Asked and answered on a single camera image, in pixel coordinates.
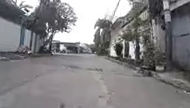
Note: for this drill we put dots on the bushes and small trees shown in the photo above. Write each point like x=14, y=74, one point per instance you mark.
x=141, y=34

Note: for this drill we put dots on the white building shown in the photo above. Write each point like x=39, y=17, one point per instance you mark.
x=118, y=35

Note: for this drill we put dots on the rough roadside strip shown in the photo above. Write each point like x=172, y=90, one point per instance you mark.
x=177, y=79

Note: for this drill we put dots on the palm trees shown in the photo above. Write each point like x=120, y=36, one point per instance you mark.
x=101, y=34

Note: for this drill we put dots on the group of trees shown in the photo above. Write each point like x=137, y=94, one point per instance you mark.
x=49, y=15

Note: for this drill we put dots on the grey concrete road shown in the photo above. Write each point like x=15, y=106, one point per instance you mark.
x=79, y=88

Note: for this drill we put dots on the white wall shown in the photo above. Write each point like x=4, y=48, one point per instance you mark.
x=4, y=34

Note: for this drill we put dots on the blue-grey building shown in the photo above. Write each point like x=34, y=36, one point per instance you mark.
x=188, y=39

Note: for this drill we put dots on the drain grate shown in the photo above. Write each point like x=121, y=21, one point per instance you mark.
x=81, y=68

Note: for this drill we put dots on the low distant building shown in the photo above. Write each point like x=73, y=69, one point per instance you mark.
x=70, y=47

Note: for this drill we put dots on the utility pole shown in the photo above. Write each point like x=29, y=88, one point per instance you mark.
x=167, y=33

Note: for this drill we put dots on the pile of rubble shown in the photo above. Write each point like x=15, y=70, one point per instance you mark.
x=23, y=49

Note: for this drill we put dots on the dark-roofed building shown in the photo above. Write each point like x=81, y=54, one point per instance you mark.
x=3, y=9

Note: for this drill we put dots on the dirt verge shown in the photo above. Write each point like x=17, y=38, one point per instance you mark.
x=2, y=56

